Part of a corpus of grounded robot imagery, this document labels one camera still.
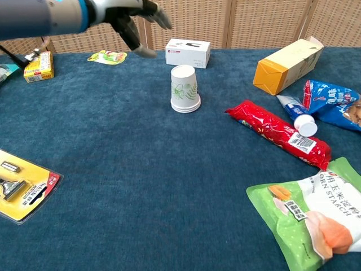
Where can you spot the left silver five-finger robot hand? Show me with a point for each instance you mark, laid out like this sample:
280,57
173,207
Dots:
118,11

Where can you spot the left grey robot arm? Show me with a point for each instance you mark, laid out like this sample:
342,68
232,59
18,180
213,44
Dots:
34,17

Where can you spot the green yellow pouch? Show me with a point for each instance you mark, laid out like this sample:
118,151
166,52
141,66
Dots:
108,56

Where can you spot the white cardboard box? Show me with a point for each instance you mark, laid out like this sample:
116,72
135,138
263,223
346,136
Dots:
187,52

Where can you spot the small yellow cardboard box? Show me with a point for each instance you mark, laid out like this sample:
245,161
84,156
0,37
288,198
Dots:
39,67

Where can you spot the teal snack bag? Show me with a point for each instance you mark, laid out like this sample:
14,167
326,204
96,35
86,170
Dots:
7,74

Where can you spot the wicker folding screen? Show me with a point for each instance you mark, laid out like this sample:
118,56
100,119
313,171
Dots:
253,19

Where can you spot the blue table cloth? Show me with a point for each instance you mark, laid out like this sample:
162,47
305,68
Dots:
141,169

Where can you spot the cream and orange carton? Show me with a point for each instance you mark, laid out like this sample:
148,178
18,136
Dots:
285,67

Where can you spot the red biscuit pack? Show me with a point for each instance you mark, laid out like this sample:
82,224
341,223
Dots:
276,132

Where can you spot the blue white toothpaste tube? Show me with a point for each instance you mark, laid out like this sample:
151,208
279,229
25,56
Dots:
296,108

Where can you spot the yellow razor blister pack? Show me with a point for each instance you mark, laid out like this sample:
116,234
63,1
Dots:
25,192

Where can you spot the blue snack bag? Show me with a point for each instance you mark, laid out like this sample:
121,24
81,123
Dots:
330,104

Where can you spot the green corn starch bag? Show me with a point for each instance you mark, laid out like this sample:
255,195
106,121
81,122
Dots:
310,220

